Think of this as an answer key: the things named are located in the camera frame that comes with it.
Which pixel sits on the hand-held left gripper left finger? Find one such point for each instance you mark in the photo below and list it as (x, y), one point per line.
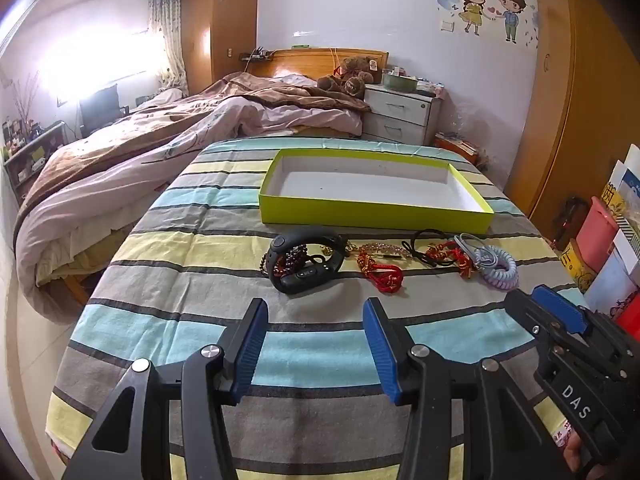
(251, 352)

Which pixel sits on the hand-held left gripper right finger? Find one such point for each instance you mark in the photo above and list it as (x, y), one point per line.
(379, 355)

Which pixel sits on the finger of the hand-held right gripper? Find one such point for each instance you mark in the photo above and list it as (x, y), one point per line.
(560, 310)
(530, 322)

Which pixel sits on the black smart watch band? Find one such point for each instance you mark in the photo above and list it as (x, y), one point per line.
(280, 246)

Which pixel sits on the lime green shallow box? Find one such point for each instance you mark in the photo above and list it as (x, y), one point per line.
(370, 185)

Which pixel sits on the person's right hand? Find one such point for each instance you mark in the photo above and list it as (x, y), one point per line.
(574, 452)

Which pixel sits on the yellow printed box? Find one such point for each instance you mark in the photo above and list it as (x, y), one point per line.
(577, 265)

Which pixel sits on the white cardboard box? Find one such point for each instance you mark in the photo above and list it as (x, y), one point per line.
(615, 275)

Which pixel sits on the red box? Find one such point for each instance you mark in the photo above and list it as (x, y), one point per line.
(631, 317)

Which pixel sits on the pink plastic bin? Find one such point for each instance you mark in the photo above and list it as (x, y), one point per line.
(597, 232)

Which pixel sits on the printed paper bag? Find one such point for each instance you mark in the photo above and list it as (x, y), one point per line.
(622, 190)

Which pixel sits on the stack of books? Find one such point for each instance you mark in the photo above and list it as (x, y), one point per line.
(457, 147)

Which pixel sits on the wide wooden wardrobe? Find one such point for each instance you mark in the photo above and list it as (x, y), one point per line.
(580, 100)

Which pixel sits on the bed with pink duvet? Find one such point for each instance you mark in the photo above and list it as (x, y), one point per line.
(150, 150)

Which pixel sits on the white nightstand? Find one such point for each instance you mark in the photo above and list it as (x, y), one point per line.
(400, 115)

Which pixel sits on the brown teddy bear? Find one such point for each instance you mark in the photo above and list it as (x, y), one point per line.
(352, 72)

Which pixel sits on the black chair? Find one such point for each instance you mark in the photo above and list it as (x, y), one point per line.
(99, 107)

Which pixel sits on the wooden headboard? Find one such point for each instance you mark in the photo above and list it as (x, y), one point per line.
(305, 62)

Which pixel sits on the cluttered shelf unit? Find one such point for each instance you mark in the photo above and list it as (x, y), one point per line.
(27, 155)

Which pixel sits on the power strip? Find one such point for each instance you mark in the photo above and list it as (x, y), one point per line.
(256, 53)

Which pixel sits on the tall narrow wooden wardrobe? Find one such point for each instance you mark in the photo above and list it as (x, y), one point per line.
(220, 30)

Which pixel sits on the floral curtain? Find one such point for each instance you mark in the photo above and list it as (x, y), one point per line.
(167, 35)

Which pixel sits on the white wall switch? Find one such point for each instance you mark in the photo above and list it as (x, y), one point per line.
(446, 25)

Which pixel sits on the cartoon couple wall sticker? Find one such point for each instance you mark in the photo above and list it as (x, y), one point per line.
(492, 2)

